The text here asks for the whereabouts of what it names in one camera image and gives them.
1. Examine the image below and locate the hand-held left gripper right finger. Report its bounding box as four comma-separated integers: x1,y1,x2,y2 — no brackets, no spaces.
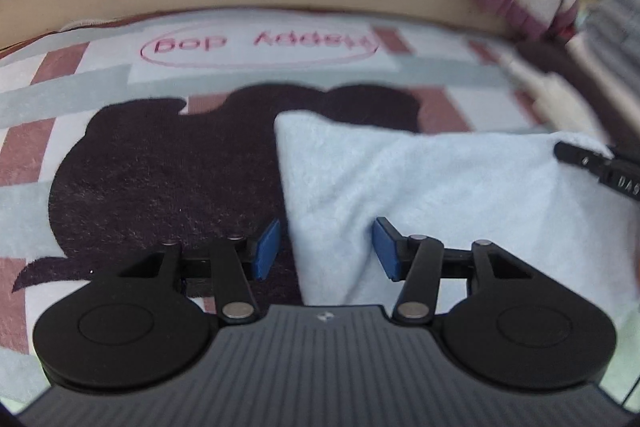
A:
372,216,535,326

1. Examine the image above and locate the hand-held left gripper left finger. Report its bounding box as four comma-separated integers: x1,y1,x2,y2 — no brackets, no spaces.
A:
117,218,282,324

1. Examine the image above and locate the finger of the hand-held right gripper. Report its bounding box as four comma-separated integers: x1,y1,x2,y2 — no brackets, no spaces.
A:
554,141,640,202

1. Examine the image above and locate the light grey printed t-shirt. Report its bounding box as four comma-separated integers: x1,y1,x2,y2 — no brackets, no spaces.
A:
274,111,640,338

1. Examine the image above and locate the dog printed checkered mat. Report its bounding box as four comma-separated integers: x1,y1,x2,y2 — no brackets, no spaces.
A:
0,9,616,408

